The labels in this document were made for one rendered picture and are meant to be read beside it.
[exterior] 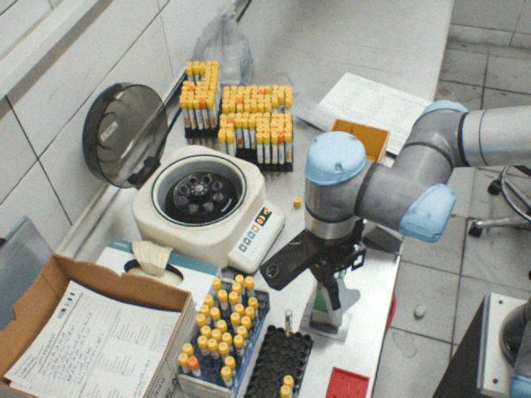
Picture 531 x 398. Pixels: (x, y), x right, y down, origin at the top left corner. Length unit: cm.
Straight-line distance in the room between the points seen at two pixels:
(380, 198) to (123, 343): 56
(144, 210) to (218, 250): 17
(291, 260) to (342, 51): 98
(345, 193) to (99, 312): 57
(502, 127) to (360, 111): 77
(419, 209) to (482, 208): 183
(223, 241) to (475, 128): 53
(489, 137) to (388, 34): 108
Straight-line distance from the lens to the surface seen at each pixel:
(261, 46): 172
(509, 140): 74
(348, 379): 104
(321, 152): 69
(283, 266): 84
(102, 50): 122
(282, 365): 102
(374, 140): 132
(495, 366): 108
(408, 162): 72
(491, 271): 232
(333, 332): 106
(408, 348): 207
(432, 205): 68
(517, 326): 106
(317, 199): 73
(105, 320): 108
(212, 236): 107
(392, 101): 151
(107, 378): 102
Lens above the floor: 184
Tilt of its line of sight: 50 degrees down
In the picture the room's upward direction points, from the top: 4 degrees counter-clockwise
